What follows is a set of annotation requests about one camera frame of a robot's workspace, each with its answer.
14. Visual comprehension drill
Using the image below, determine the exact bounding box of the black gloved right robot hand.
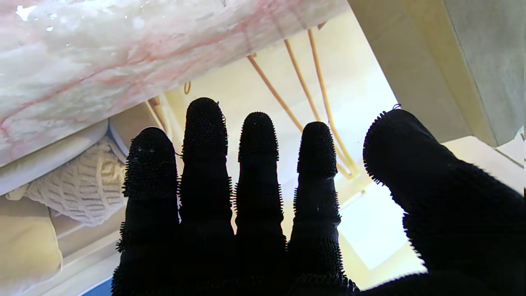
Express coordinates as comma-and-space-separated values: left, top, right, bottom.
111, 97, 526, 296

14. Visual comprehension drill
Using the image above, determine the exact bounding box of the kraft paper bag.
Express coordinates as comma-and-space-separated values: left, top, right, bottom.
347, 0, 526, 147

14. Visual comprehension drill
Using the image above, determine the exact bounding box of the plain beige cushion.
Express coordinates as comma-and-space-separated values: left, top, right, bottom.
0, 197, 63, 285

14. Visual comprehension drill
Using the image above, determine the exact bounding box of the cream knitted cushion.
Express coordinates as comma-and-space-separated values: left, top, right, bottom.
6, 136, 129, 227

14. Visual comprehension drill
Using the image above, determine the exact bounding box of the beige sofa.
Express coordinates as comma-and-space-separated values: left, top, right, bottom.
0, 97, 167, 197

